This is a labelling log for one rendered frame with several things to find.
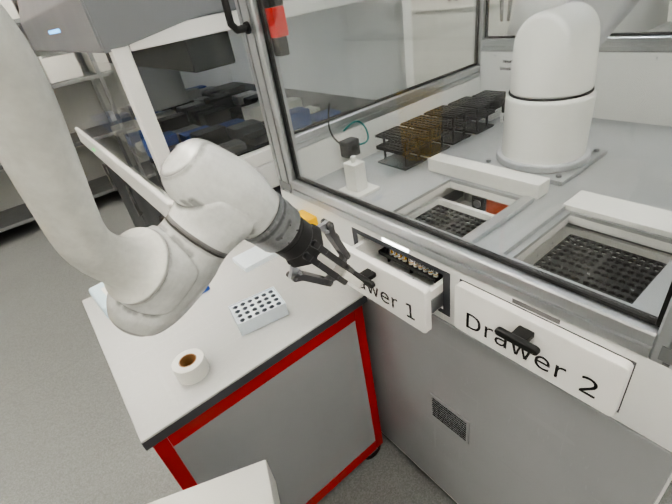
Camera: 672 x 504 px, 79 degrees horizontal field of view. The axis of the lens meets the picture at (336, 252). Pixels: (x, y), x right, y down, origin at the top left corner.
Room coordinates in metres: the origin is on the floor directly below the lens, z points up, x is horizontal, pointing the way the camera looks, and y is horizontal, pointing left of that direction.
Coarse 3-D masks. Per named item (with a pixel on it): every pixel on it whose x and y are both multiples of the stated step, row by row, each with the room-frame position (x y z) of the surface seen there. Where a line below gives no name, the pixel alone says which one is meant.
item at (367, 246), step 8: (368, 240) 0.84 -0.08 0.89; (360, 248) 0.83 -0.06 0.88; (368, 248) 0.84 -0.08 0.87; (376, 248) 0.85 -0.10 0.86; (376, 256) 0.85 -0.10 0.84; (392, 264) 0.80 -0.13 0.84; (408, 272) 0.76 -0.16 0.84; (424, 280) 0.72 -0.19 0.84; (440, 280) 0.64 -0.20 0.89; (432, 288) 0.62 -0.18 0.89; (440, 288) 0.63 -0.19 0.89; (432, 296) 0.61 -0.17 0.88; (440, 296) 0.62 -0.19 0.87; (432, 304) 0.61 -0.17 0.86; (440, 304) 0.62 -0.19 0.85; (432, 312) 0.61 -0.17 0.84
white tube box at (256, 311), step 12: (252, 300) 0.82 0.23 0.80; (264, 300) 0.81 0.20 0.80; (276, 300) 0.81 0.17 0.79; (240, 312) 0.78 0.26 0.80; (252, 312) 0.77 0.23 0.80; (264, 312) 0.76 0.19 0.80; (276, 312) 0.77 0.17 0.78; (240, 324) 0.73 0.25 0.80; (252, 324) 0.74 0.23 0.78; (264, 324) 0.75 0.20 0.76
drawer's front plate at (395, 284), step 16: (352, 256) 0.75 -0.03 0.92; (368, 256) 0.72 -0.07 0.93; (384, 272) 0.66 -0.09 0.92; (400, 272) 0.65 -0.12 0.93; (384, 288) 0.67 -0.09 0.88; (400, 288) 0.63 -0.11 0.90; (416, 288) 0.59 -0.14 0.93; (384, 304) 0.67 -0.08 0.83; (400, 304) 0.63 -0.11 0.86; (416, 304) 0.59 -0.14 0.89; (416, 320) 0.59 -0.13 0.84
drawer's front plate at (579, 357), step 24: (456, 288) 0.58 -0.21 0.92; (456, 312) 0.58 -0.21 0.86; (480, 312) 0.53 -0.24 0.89; (504, 312) 0.50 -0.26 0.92; (528, 312) 0.48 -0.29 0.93; (480, 336) 0.53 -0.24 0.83; (552, 336) 0.43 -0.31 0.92; (576, 336) 0.41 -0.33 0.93; (528, 360) 0.45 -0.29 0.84; (552, 360) 0.42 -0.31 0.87; (576, 360) 0.39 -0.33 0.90; (600, 360) 0.37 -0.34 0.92; (624, 360) 0.36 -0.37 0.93; (576, 384) 0.39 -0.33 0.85; (600, 384) 0.36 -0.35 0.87; (624, 384) 0.34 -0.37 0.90; (600, 408) 0.35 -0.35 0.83
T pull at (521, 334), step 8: (496, 328) 0.47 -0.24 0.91; (520, 328) 0.46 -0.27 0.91; (504, 336) 0.46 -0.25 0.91; (512, 336) 0.45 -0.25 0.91; (520, 336) 0.45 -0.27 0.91; (528, 336) 0.44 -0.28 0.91; (520, 344) 0.43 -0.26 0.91; (528, 344) 0.43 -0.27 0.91; (528, 352) 0.42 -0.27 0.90; (536, 352) 0.41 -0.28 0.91
